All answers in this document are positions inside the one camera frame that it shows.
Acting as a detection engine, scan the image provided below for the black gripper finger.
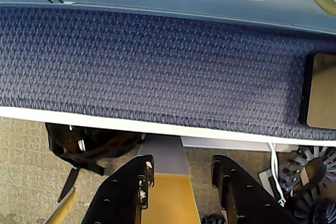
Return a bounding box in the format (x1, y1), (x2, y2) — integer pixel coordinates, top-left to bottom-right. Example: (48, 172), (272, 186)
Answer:
(212, 155), (300, 224)
(80, 154), (155, 224)

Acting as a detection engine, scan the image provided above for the yellow wooden board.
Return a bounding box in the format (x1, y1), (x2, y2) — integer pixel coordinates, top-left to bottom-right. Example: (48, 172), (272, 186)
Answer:
(141, 174), (201, 224)

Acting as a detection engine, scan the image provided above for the wooden stick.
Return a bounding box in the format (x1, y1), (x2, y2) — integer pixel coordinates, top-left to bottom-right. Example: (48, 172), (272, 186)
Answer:
(48, 186), (79, 224)

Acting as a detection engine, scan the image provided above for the black backpack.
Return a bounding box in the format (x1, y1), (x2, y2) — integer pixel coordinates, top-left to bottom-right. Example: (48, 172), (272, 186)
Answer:
(45, 123), (144, 177)

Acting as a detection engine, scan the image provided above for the gray desk leg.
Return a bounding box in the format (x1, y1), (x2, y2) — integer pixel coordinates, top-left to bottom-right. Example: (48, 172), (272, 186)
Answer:
(138, 134), (193, 176)

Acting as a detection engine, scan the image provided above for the blue woven fabric panel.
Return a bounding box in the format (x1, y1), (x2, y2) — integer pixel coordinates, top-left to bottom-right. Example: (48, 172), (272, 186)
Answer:
(0, 5), (336, 141)

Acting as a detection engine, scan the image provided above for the tan board with black edge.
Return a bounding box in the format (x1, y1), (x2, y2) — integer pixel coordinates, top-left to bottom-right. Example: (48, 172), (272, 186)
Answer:
(298, 52), (336, 131)

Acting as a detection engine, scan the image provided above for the white cable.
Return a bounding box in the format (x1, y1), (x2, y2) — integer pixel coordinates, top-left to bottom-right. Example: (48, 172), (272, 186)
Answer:
(267, 142), (287, 207)

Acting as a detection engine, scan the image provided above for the gold dishwasher door handle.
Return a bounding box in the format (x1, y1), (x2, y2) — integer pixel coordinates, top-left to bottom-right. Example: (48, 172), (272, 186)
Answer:
(310, 0), (336, 17)

